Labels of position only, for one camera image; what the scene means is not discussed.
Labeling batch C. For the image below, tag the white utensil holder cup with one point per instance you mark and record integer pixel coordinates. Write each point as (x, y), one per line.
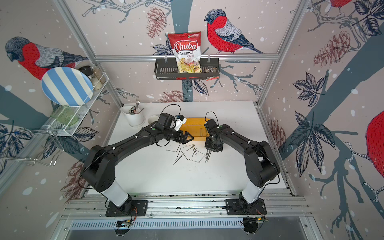
(133, 115)

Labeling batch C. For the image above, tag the black wire wall basket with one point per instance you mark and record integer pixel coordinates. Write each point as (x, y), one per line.
(170, 69)

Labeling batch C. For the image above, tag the purple grey mug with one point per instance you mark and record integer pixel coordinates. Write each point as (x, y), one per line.
(153, 119)

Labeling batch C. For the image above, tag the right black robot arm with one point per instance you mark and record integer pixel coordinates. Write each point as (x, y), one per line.
(260, 162)

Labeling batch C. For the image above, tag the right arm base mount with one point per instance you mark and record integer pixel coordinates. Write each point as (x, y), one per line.
(246, 207)

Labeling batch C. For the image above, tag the green glass bowl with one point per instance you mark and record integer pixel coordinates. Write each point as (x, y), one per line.
(65, 116)

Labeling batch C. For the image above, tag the red Chuba chips bag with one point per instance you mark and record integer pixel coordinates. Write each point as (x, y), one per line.
(187, 50)

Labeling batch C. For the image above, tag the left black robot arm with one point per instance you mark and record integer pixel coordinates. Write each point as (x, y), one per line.
(99, 169)

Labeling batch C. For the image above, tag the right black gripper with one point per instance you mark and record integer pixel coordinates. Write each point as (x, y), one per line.
(218, 148)

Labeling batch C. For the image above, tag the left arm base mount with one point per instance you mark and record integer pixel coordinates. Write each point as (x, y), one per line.
(127, 208)

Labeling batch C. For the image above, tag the yellow plastic storage box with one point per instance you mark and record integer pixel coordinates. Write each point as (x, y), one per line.
(196, 128)

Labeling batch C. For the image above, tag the black lid spice jar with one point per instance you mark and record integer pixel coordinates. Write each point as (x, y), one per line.
(88, 71)

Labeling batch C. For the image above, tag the blue white striped plate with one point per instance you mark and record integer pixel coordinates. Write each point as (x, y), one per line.
(67, 87)

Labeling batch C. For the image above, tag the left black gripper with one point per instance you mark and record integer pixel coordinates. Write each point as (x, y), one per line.
(184, 140)

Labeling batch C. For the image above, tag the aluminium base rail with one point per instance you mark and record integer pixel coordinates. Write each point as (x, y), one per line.
(181, 212)

